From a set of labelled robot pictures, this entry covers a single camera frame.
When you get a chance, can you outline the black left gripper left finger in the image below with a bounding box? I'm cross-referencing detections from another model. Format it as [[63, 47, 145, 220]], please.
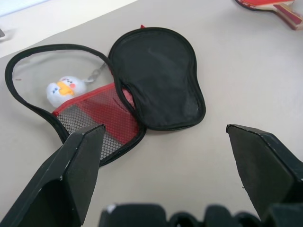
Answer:
[[0, 124, 106, 227]]

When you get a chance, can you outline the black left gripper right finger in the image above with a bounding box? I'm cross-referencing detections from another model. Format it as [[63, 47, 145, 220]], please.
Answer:
[[226, 124, 303, 220]]

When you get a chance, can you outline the silver metal keychain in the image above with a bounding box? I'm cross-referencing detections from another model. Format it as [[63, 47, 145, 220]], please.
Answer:
[[85, 61, 109, 84]]

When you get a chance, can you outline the white duck plush charm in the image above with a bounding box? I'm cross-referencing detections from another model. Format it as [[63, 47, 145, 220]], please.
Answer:
[[46, 75, 87, 107]]

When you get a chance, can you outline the red table tennis paddle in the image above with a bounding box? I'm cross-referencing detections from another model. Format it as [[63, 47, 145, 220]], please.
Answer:
[[234, 0, 303, 31]]

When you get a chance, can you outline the red black paddle case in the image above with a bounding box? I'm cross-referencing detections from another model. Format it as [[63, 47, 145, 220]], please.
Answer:
[[4, 24, 206, 167]]

